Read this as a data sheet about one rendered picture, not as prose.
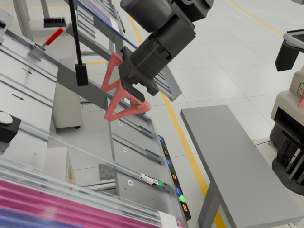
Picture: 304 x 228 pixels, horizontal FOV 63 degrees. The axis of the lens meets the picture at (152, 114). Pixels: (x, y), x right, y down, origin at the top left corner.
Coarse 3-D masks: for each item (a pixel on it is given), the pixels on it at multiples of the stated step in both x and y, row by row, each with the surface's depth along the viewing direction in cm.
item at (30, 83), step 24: (0, 48) 59; (24, 48) 66; (0, 72) 53; (24, 72) 59; (48, 72) 66; (0, 96) 49; (24, 96) 54; (48, 96) 60; (48, 120) 54; (24, 144) 45
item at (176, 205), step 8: (152, 120) 93; (152, 128) 90; (152, 136) 88; (160, 144) 84; (160, 152) 81; (160, 160) 79; (168, 168) 76; (168, 176) 74; (168, 184) 72; (176, 192) 70; (176, 200) 68; (176, 208) 66; (176, 216) 65; (184, 216) 64; (184, 224) 62
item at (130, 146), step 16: (112, 128) 72; (128, 128) 79; (144, 128) 87; (112, 144) 67; (128, 144) 73; (144, 144) 80; (128, 160) 67; (144, 160) 73; (128, 176) 62; (160, 176) 74; (128, 192) 58; (144, 192) 63; (160, 192) 68; (160, 208) 63
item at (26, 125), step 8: (24, 120) 47; (24, 128) 47; (32, 128) 48; (40, 128) 49; (40, 136) 49; (48, 136) 49; (56, 136) 51; (64, 144) 52; (72, 144) 53; (80, 152) 54; (88, 152) 55; (96, 160) 57; (104, 160) 57; (112, 160) 60; (120, 168) 60; (128, 168) 62; (136, 176) 64; (160, 184) 69
